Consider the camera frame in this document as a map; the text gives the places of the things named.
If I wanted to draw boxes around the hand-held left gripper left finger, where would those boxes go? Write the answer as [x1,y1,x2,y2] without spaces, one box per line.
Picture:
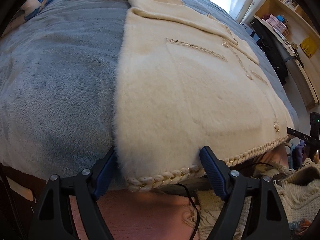
[29,146,118,240]

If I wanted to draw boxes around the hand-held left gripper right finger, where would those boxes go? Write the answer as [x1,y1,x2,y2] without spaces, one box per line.
[199,145,292,240]

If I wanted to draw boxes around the white fluffy cardigan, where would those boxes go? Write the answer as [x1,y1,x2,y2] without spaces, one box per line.
[112,0,295,193]

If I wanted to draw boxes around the purple patterned cloth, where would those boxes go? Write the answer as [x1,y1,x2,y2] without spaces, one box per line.
[291,140,307,168]

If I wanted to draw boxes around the cream fringed knit cloth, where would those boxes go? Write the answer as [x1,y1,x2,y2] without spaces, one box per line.
[184,157,320,240]

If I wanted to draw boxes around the person's pink trousers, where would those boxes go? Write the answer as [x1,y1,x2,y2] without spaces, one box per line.
[69,144,290,240]

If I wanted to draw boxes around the black bag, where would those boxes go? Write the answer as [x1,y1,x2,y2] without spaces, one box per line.
[250,19,290,85]

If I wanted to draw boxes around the blue fleece blanket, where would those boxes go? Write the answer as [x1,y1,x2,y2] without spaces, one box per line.
[0,0,300,188]

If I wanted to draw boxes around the wooden bookshelf desk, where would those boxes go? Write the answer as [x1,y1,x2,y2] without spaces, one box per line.
[250,0,320,110]

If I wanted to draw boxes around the pink drawer organizer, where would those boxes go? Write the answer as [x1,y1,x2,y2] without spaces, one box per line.
[262,14,288,35]

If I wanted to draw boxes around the white cardboard box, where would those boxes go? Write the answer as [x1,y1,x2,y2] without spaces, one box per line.
[240,22,259,40]

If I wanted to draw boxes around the row of books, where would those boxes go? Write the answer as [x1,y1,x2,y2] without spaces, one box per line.
[277,0,299,9]

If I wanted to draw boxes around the black cable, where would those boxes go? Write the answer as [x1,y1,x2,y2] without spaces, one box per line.
[172,183,201,240]

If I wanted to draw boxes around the wooden bed frame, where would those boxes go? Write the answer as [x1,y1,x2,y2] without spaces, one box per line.
[0,162,48,240]

